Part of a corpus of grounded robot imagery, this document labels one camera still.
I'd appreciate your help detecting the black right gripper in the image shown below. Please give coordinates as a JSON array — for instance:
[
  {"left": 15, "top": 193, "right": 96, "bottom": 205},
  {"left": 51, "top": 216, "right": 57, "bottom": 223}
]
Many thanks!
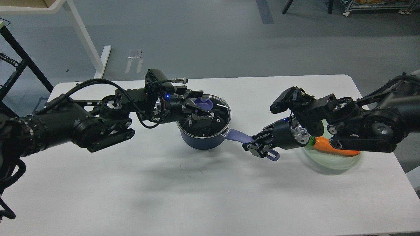
[{"left": 242, "top": 117, "right": 310, "bottom": 159}]

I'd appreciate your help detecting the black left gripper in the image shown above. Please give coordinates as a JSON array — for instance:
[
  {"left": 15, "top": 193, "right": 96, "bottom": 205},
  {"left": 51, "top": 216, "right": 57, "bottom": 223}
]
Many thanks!
[{"left": 154, "top": 89, "right": 214, "bottom": 135}]

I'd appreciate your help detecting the glass lid with blue knob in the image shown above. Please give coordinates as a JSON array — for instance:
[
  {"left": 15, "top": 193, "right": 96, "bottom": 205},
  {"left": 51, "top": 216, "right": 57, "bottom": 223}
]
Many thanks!
[{"left": 177, "top": 94, "right": 231, "bottom": 138}]

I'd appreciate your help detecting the blue saucepan with handle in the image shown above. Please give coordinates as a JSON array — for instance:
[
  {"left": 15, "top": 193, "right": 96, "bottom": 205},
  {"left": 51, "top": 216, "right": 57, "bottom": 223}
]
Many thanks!
[{"left": 177, "top": 94, "right": 281, "bottom": 162}]

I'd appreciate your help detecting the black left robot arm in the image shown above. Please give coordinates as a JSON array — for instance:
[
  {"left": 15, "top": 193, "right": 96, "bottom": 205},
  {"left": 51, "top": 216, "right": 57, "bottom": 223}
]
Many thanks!
[{"left": 1, "top": 79, "right": 220, "bottom": 193}]

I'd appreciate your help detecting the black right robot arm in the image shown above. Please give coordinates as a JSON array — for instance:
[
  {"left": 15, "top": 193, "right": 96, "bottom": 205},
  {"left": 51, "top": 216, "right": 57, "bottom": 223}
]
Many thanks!
[{"left": 242, "top": 73, "right": 420, "bottom": 158}]

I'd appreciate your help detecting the orange toy carrot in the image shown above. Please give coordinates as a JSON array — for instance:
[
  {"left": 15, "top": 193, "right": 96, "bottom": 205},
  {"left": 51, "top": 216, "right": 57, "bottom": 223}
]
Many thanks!
[{"left": 307, "top": 136, "right": 361, "bottom": 157}]

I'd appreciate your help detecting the pale green plate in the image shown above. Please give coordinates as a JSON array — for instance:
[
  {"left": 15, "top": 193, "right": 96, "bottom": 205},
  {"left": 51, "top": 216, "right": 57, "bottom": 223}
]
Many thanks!
[{"left": 304, "top": 120, "right": 363, "bottom": 171}]

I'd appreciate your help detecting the black metal stand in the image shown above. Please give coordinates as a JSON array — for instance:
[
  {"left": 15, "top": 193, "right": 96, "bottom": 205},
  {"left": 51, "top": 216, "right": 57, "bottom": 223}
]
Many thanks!
[{"left": 0, "top": 20, "right": 53, "bottom": 117}]

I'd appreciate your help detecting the metal cart with casters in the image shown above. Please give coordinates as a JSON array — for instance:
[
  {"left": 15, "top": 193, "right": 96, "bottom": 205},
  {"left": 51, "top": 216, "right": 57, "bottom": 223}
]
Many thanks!
[{"left": 340, "top": 0, "right": 419, "bottom": 17}]

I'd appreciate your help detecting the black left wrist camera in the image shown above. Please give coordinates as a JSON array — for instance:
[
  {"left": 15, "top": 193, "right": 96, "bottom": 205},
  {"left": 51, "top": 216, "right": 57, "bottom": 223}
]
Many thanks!
[{"left": 144, "top": 69, "right": 188, "bottom": 95}]

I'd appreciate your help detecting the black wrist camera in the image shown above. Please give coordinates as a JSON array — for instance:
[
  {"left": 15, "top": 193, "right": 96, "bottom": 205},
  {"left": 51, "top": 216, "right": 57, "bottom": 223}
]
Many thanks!
[
  {"left": 270, "top": 87, "right": 315, "bottom": 114},
  {"left": 144, "top": 69, "right": 188, "bottom": 95}
]

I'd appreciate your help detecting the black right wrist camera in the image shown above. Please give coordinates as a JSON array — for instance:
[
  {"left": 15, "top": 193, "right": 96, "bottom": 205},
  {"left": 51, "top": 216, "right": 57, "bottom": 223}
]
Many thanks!
[{"left": 270, "top": 87, "right": 315, "bottom": 114}]

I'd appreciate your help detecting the white table frame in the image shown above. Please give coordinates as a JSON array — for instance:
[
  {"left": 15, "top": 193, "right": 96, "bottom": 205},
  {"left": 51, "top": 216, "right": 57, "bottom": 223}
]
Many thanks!
[{"left": 0, "top": 0, "right": 112, "bottom": 79}]

